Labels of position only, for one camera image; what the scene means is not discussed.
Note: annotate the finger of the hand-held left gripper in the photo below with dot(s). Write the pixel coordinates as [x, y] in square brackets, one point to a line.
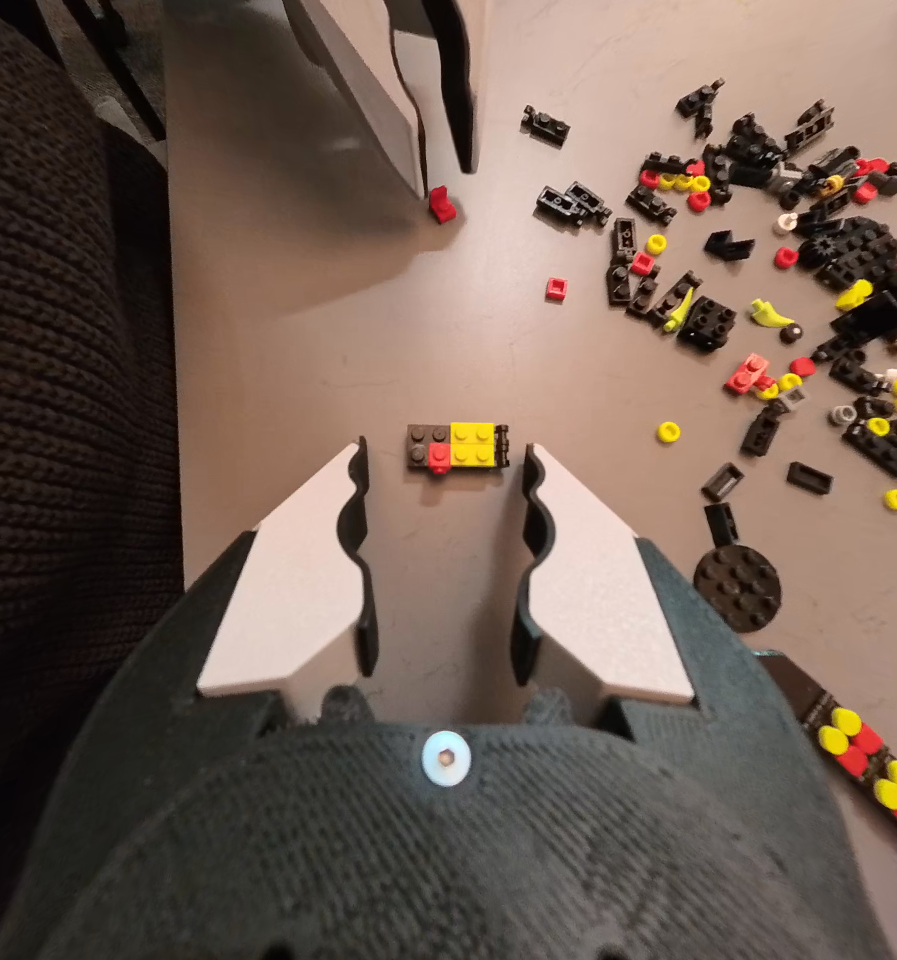
[472, 75]
[358, 67]

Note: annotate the pile of lego pieces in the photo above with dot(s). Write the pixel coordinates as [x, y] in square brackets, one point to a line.
[853, 255]

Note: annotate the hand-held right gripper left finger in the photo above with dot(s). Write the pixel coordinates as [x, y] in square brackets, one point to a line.
[291, 600]

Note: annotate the black round lego plate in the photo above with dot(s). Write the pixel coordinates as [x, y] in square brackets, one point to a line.
[737, 589]

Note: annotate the black red yellow lego assembly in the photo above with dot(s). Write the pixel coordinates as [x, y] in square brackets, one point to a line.
[801, 690]

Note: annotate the small red lego piece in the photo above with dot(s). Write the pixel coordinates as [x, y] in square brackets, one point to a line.
[439, 456]
[442, 206]

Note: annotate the dark lego plate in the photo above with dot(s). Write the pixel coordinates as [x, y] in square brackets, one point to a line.
[418, 442]

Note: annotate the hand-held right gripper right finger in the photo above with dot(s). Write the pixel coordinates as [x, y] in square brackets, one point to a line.
[606, 607]

